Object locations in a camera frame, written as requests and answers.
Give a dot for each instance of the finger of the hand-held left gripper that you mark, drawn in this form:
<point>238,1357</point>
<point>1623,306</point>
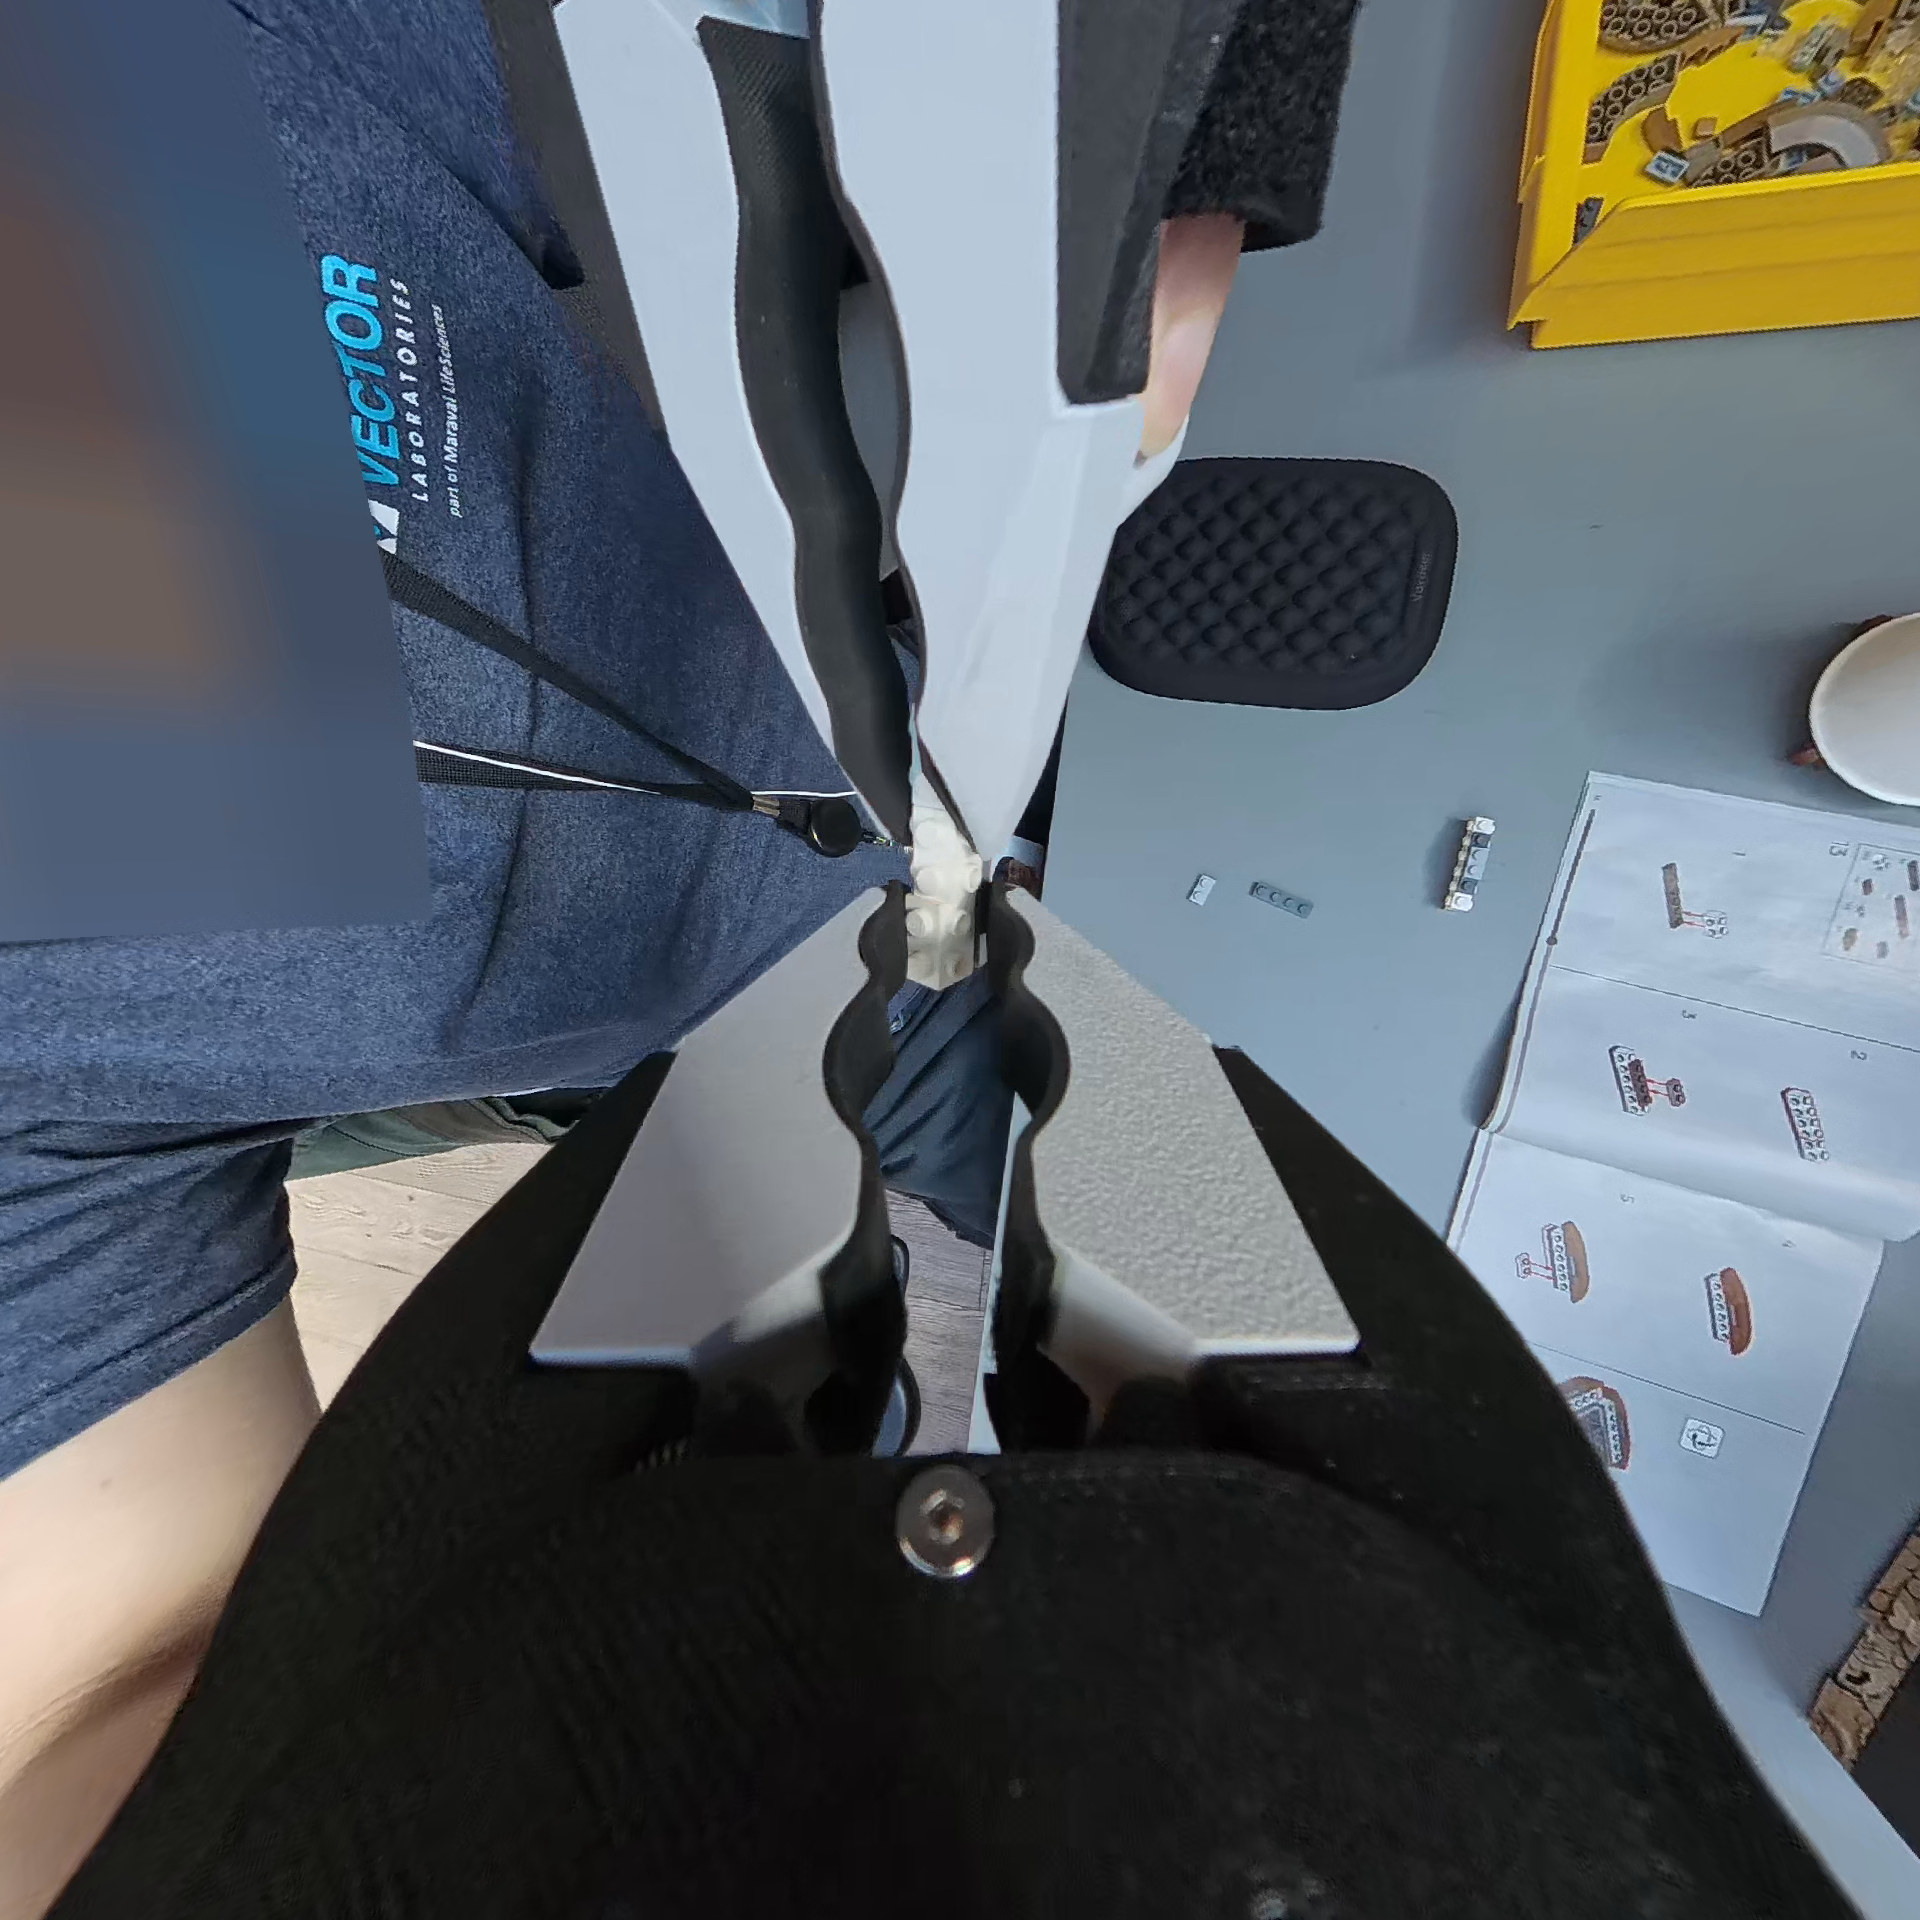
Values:
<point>661,225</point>
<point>974,451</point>

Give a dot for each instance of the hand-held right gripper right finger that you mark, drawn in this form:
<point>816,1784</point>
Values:
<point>1185,1200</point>

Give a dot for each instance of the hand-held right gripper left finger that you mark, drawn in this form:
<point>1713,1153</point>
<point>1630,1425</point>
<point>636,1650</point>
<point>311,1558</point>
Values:
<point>705,1200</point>

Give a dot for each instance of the dark grey lego plate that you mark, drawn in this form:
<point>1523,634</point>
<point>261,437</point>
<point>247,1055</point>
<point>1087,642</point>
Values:
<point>1280,897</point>

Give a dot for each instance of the small white lego brick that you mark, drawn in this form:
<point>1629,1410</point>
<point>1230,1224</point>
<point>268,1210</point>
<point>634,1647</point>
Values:
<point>938,944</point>

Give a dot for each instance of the white lego brick assembly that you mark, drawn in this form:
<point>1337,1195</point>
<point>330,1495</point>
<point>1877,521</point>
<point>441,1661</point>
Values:
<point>944,854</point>

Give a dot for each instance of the person's right forearm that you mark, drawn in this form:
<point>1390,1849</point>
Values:
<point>121,1574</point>

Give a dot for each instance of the white and grey lego assembly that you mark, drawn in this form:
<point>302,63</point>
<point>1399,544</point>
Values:
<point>1468,867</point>

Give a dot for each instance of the lego instruction booklet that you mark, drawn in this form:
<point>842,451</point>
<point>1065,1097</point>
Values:
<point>1651,1351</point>

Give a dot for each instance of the pile of brown lego pieces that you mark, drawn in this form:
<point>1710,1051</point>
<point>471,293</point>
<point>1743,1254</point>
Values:
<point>1800,135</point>

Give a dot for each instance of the person's left hand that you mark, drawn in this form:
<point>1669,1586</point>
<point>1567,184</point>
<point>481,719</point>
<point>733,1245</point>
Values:
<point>1193,314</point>

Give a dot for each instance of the person's blue shirt torso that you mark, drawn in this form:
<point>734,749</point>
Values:
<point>451,1020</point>

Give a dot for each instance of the black padded wrist rest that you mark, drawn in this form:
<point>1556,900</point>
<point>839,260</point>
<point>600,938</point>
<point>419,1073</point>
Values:
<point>1275,585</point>

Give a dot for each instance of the yellow parts box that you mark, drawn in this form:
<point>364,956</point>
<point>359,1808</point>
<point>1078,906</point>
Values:
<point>1681,255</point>

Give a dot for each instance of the brown speckled object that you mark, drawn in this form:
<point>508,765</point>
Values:
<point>1882,1664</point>

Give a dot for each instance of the white bowl with brown feet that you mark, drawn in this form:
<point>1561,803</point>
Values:
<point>1874,721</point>

